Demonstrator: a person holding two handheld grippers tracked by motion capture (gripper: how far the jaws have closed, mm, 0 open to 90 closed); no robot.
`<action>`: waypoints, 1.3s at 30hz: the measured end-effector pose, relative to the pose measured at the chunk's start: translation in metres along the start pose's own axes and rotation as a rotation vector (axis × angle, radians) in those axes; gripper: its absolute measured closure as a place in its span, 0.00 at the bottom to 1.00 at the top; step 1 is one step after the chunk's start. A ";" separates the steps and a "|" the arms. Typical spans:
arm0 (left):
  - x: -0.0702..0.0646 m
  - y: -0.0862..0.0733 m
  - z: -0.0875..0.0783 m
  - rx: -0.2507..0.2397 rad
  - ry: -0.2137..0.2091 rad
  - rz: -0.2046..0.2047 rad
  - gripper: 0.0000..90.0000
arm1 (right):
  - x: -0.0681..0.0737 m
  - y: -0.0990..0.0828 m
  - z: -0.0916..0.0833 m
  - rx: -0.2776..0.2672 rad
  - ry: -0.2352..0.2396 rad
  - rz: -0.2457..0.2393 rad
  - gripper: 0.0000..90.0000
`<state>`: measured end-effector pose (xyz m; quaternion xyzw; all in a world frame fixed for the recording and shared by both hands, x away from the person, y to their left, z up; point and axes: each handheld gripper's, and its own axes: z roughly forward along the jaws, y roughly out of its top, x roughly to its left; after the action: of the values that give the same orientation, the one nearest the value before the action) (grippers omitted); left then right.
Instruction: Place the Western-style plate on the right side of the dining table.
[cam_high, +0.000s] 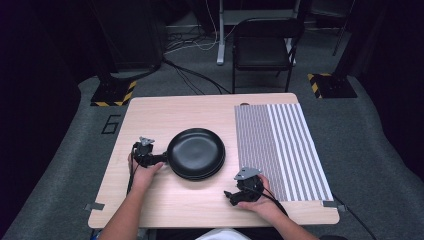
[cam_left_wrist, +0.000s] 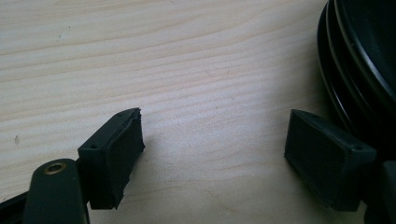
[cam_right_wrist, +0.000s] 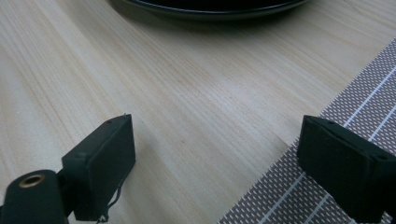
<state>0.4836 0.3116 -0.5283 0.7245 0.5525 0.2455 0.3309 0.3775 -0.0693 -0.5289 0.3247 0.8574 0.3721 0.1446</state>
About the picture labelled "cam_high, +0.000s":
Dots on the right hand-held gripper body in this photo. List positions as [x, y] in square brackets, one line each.
[250, 188]

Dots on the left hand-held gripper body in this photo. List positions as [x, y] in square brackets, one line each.
[144, 155]

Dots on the black plate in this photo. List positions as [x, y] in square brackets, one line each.
[213, 175]
[218, 170]

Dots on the black frying pan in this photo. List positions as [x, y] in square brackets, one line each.
[195, 151]

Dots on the person's left hand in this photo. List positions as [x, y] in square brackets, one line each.
[141, 178]

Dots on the person's right hand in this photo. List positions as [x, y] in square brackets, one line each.
[268, 205]

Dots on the person's white clothing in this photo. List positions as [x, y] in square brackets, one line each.
[222, 235]

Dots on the grey white striped placemat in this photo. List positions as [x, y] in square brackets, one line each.
[283, 150]

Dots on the black stand base hazard tape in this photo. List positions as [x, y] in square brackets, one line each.
[113, 95]
[333, 86]

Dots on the grey tape piece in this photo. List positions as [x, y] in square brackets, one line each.
[333, 204]
[95, 206]

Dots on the black folding chair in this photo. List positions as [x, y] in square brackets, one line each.
[263, 50]

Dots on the white metal desk frame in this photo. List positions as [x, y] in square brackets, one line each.
[220, 33]

